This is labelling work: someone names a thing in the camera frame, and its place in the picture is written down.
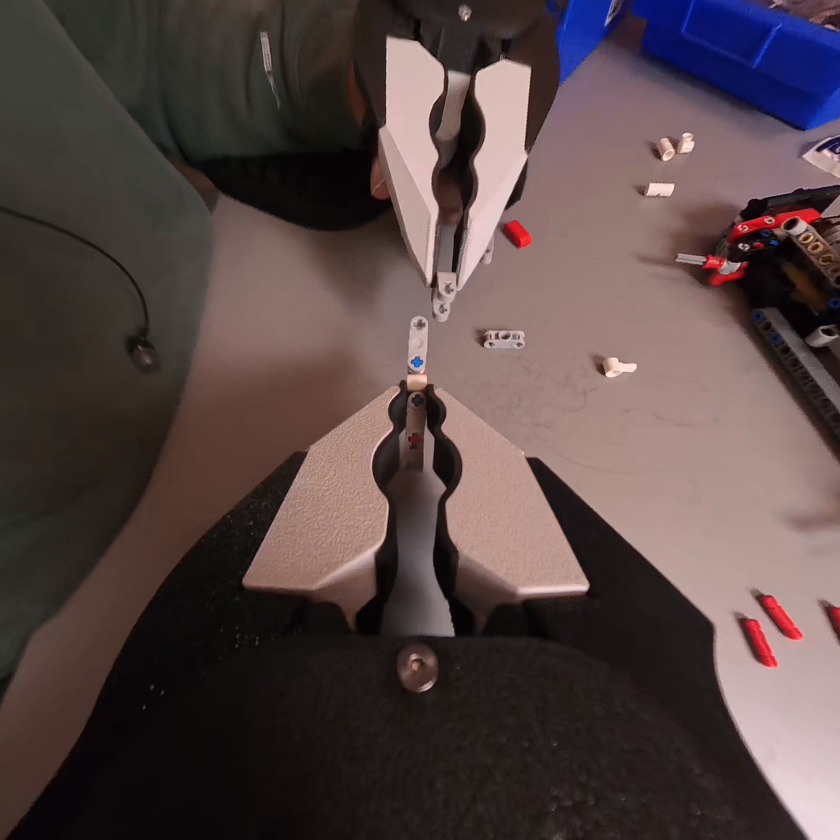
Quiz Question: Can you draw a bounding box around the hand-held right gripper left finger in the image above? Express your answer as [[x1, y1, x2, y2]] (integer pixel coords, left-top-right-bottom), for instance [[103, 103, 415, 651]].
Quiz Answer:
[[243, 386, 403, 631]]

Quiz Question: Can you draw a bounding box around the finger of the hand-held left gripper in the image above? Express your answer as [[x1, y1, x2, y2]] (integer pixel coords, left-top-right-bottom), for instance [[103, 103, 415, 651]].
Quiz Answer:
[[378, 36, 449, 287], [456, 63, 531, 293]]

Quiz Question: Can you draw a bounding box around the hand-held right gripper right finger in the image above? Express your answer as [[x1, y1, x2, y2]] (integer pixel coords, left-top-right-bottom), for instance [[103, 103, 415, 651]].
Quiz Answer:
[[428, 386, 590, 632]]

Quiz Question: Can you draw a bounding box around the grey lego liftarm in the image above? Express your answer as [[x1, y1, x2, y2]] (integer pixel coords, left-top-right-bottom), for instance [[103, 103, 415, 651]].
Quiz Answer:
[[430, 220, 460, 324]]

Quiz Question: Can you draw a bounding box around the grey lego liftarm assembly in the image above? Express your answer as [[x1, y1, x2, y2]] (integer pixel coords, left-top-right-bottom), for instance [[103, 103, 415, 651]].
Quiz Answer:
[[402, 315, 435, 472]]

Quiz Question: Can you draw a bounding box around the person's left forearm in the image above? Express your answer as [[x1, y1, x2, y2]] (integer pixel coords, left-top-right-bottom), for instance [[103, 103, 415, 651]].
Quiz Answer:
[[118, 0, 395, 231]]

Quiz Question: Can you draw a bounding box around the lego car chassis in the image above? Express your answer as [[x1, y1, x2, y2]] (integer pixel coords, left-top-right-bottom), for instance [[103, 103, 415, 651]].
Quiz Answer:
[[676, 185, 840, 435]]

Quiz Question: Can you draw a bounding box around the blue storage bin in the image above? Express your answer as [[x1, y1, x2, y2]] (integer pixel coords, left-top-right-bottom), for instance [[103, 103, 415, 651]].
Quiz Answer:
[[640, 0, 840, 131], [554, 0, 647, 83]]

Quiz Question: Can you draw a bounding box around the colourful sticker sheet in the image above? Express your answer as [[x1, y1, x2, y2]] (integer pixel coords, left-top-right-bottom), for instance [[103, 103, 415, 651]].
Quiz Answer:
[[799, 134, 840, 178]]

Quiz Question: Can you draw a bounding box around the black cord with metal tip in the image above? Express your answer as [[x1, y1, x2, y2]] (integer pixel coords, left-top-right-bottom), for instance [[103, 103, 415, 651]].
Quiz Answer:
[[0, 203, 161, 374]]

